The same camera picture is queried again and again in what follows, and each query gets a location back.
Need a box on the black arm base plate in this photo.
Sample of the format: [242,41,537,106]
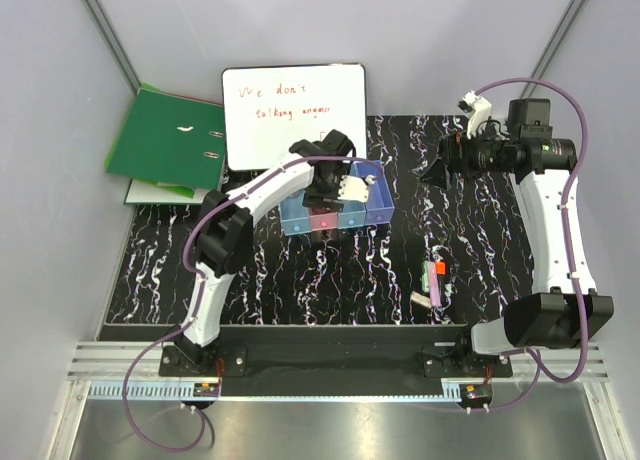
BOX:
[159,325,513,401]

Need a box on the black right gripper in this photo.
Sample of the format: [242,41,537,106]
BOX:
[419,123,515,191]

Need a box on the aluminium rail frame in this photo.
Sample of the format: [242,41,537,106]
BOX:
[44,117,636,460]

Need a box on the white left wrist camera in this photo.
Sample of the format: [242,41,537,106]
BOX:
[337,175,376,204]

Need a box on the purple plastic bin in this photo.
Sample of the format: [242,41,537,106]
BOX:
[355,161,395,226]

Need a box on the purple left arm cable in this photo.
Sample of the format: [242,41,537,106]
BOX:
[120,155,384,455]

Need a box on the green ring binder folder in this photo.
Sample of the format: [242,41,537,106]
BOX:
[105,84,226,190]

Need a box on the black marble pattern mat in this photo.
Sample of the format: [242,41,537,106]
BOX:
[101,114,554,327]

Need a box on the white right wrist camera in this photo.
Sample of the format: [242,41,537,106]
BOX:
[458,90,492,139]

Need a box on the light blue plastic bin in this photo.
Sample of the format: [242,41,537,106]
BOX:
[279,190,312,236]

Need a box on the green white paper booklet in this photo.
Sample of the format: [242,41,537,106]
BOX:
[124,180,207,205]

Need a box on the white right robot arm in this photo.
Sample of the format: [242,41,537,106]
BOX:
[422,92,614,377]

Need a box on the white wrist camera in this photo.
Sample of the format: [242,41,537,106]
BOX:
[458,90,492,139]
[337,175,376,204]

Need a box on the white small eraser block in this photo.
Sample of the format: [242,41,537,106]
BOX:
[410,292,432,309]

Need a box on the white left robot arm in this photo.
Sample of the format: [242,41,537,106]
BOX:
[175,130,356,376]

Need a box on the pink plastic bin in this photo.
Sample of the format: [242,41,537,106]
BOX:
[309,208,338,231]

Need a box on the white dry-erase board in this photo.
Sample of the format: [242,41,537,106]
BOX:
[221,63,368,171]

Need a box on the pink eraser bar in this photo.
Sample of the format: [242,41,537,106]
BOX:
[430,275,444,308]

